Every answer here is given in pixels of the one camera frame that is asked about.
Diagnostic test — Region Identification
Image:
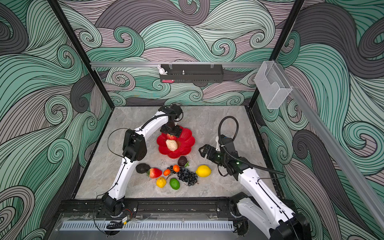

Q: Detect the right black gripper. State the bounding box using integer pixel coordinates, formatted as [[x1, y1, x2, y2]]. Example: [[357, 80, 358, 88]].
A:
[[198, 144, 230, 167]]

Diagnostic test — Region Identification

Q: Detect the cream fake pear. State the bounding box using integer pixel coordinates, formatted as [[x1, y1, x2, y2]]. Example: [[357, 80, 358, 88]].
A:
[[166, 140, 179, 152]]

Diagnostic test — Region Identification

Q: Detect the red flower-shaped fruit bowl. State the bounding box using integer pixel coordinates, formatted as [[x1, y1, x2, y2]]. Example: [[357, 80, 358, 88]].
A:
[[157, 128, 196, 159]]

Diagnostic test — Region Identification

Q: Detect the dark maroon fake fruit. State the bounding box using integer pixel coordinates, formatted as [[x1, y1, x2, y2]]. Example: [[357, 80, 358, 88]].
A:
[[178, 156, 188, 167]]

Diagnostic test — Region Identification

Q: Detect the red fake apple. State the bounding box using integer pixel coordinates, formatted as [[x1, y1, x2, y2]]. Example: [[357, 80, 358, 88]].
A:
[[167, 134, 178, 140]]

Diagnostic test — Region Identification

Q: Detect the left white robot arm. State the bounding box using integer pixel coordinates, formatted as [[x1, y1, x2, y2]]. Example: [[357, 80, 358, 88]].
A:
[[102, 104, 184, 217]]

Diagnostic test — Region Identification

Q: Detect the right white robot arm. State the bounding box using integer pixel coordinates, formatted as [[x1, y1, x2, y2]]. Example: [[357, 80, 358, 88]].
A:
[[199, 142, 311, 240]]

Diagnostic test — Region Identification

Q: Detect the large yellow fake lemon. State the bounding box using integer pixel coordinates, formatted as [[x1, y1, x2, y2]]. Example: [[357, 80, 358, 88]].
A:
[[196, 165, 212, 178]]

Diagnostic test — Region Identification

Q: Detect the dark fake grape bunch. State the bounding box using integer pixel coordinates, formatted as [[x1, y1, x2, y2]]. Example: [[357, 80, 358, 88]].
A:
[[177, 168, 198, 186]]

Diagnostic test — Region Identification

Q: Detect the small orange fake tangerine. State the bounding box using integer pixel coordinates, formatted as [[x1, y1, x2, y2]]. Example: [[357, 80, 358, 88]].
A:
[[163, 169, 171, 176]]

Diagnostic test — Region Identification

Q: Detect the red fake mango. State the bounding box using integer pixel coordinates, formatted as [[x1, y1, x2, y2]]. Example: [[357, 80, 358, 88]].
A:
[[147, 168, 163, 179]]

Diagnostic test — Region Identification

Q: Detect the green fake lime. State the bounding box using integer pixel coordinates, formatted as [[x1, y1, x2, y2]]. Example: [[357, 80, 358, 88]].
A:
[[170, 178, 181, 190]]

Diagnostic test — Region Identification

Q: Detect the dark fake avocado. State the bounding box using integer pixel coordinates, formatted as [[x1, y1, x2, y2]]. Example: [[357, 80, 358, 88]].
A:
[[136, 163, 151, 174]]

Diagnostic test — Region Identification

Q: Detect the small yellow fake lemon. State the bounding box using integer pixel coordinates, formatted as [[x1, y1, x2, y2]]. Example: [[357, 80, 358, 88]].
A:
[[156, 177, 167, 189]]

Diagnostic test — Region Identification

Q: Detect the small white figurine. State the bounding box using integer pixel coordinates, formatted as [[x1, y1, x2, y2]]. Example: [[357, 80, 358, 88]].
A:
[[157, 65, 168, 75]]

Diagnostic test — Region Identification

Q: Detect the right black cable loop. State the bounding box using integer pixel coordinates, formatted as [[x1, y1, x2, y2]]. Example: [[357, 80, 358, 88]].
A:
[[217, 115, 286, 176]]

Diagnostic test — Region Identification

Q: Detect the left black cable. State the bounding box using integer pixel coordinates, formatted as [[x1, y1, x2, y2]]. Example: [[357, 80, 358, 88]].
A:
[[92, 127, 130, 229]]

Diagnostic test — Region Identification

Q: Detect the black wall shelf tray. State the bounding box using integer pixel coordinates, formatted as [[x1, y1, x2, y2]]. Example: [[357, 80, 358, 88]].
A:
[[159, 65, 224, 84]]

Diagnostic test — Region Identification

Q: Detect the aluminium wall rail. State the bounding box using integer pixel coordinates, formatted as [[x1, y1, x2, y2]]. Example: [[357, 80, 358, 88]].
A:
[[90, 61, 262, 69]]

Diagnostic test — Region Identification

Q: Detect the clear plastic wall bin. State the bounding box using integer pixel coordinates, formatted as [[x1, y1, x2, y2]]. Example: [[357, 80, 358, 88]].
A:
[[254, 61, 292, 110]]

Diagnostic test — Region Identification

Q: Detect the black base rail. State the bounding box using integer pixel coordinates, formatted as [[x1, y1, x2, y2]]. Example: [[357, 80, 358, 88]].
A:
[[58, 197, 240, 219]]

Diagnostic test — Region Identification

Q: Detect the white slotted cable duct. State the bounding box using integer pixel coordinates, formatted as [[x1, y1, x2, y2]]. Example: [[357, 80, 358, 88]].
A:
[[59, 221, 234, 231]]

